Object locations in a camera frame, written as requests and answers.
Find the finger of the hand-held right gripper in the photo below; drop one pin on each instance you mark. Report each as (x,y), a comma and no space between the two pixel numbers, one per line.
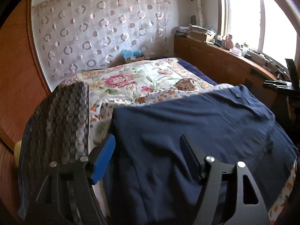
(276,84)
(293,72)

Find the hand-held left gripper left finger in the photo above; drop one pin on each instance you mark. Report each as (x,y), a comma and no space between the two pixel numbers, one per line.
(103,159)

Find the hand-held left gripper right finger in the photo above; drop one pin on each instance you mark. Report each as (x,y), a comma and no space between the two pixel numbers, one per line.
(191,154)

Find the navy printed t-shirt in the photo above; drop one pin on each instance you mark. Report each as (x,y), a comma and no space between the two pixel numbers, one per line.
(187,121)

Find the black circle-patterned garment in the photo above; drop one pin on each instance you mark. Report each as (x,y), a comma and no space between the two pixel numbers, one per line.
(58,121)

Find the white box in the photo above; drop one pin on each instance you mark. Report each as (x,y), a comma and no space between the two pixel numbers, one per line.
(256,56)

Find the green-capped bottle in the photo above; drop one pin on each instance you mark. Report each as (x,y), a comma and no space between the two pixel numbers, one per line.
(245,48)

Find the pink tissue pack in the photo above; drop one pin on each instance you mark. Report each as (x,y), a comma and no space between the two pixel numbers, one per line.
(235,51)

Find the pink figurine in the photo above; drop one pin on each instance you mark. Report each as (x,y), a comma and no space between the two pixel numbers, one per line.
(229,42)

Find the orange-print bed sheet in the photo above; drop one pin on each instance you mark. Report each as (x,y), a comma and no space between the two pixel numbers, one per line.
(161,97)

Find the wooden cabinet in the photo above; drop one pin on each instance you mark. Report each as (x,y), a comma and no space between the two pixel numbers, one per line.
(211,58)

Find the small patterned pouch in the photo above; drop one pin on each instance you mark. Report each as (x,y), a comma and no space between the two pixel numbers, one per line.
(185,84)

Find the window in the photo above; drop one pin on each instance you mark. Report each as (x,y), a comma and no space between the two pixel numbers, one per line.
(243,11)

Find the navy blue blanket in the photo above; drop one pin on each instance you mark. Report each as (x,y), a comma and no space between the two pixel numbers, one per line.
(199,71)

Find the floral quilt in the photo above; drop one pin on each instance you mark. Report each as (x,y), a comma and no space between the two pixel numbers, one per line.
(131,79)

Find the yellow plush toy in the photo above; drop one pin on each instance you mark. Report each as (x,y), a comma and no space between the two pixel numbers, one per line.
(17,152)

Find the book stack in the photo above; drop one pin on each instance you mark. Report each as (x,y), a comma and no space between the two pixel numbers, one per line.
(201,34)

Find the cardboard box with blue bags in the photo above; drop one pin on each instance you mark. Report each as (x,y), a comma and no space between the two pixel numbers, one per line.
(133,58)

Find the white wrapped pipe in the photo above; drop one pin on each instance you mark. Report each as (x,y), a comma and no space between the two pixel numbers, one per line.
(199,9)

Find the paper stack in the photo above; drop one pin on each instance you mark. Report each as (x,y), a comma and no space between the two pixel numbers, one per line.
(182,31)

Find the circle-patterned sheer curtain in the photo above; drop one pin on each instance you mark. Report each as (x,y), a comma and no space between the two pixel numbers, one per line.
(93,28)

